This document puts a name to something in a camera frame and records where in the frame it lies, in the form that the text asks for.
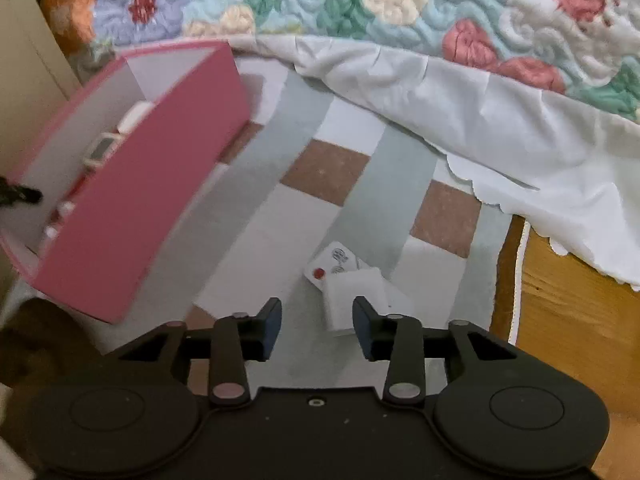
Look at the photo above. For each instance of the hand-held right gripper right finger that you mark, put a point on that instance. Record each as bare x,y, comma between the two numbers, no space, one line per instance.
361,330

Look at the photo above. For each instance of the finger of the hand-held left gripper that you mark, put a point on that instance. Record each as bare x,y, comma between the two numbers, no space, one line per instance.
20,192

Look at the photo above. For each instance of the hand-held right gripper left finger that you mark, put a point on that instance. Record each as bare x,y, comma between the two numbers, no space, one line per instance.
273,330

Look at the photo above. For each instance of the white rectangular case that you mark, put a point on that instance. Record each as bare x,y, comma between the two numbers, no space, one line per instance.
365,300

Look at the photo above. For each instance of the small remote with red button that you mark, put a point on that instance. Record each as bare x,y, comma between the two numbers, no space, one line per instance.
325,265

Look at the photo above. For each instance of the white remote with display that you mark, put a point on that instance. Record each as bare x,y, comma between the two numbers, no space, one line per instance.
101,150

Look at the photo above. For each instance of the pink cardboard box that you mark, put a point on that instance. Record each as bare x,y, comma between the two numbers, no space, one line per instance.
130,220

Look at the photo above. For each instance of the small white object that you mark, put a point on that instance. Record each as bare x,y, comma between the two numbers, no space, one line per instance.
64,209

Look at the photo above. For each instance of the dark brown object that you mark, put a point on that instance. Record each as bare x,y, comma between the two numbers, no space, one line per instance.
40,340

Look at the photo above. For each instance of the beige cabinet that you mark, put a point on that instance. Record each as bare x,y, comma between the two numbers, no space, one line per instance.
30,35

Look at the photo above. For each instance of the checkered rug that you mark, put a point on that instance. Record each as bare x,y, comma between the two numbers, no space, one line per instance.
310,170

